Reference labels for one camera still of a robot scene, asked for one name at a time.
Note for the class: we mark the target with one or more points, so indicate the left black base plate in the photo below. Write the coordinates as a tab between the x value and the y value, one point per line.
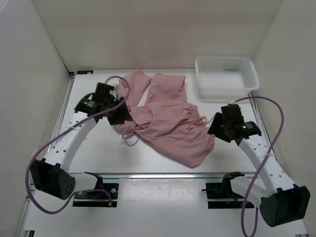
99	198

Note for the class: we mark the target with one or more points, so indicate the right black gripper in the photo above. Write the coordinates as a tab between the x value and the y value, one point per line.
217	119

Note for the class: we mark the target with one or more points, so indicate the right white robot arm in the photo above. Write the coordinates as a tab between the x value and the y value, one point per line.
280	201

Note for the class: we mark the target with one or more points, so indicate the white plastic mesh basket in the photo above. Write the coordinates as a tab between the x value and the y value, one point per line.
225	76

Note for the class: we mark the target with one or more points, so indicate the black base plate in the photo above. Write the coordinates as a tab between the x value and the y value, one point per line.
217	198
99	198

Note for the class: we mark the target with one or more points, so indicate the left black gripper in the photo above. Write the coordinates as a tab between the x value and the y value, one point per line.
123	114

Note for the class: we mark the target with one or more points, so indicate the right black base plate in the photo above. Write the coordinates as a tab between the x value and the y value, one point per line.
217	198

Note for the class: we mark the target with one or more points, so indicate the pink trousers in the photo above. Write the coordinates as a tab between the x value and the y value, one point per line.
163	118

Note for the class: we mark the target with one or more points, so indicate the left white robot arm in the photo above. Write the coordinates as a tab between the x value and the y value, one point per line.
50	174

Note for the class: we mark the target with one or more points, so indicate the black corner bracket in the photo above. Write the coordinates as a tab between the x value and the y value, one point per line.
85	72

